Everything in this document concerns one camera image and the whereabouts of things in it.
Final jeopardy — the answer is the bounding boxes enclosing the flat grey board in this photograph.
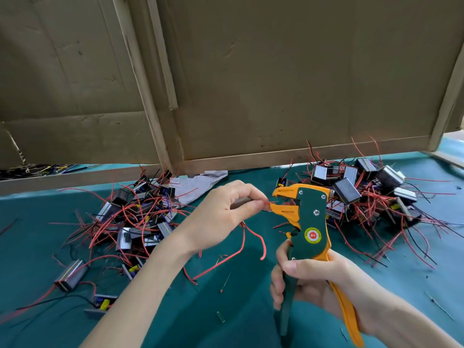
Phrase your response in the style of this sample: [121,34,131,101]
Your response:
[433,134,464,170]

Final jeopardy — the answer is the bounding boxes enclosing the wooden corner post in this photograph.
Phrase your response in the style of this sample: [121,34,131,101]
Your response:
[428,40,464,151]

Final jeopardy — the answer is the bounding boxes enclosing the wired module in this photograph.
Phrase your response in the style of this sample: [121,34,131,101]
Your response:
[183,198,275,286]

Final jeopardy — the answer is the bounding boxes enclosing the person's right hand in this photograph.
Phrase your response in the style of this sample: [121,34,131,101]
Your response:
[270,239,381,334]

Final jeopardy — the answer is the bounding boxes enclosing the pile of wired transformers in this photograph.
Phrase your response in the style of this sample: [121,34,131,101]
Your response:
[275,135,464,271]
[0,166,200,319]

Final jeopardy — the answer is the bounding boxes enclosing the thin wooden strip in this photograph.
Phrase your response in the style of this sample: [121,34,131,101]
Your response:
[146,0,180,111]

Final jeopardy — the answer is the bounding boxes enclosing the short wooden bottom rail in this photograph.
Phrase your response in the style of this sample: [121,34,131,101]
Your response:
[0,165,162,196]

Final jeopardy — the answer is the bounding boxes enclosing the heap of black cables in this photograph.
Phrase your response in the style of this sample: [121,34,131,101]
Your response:
[0,163,88,180]

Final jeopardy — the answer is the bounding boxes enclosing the crumpled grey plastic bag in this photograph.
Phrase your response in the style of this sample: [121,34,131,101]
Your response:
[170,170,229,207]

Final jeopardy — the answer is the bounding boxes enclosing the person's right forearm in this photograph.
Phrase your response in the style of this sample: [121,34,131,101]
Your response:
[362,293,464,348]

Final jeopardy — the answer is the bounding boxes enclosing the creased brown cardboard panel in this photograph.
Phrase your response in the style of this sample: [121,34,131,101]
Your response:
[0,0,160,170]

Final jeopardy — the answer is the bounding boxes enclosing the orange green wire strippers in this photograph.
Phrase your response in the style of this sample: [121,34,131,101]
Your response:
[270,183,365,348]

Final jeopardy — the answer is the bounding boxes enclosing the long wooden bottom rail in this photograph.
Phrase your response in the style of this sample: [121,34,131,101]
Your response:
[177,136,431,176]

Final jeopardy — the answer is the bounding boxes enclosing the person's left hand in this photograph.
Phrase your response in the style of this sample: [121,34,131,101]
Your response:
[174,180,271,257]

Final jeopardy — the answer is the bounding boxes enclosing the smooth brown cardboard panel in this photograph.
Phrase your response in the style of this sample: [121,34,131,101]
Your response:
[161,0,464,160]

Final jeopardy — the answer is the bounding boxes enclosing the person's left forearm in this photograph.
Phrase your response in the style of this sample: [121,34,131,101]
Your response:
[80,243,195,348]

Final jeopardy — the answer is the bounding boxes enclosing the wide wooden post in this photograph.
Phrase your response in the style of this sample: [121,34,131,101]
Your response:
[112,0,174,171]

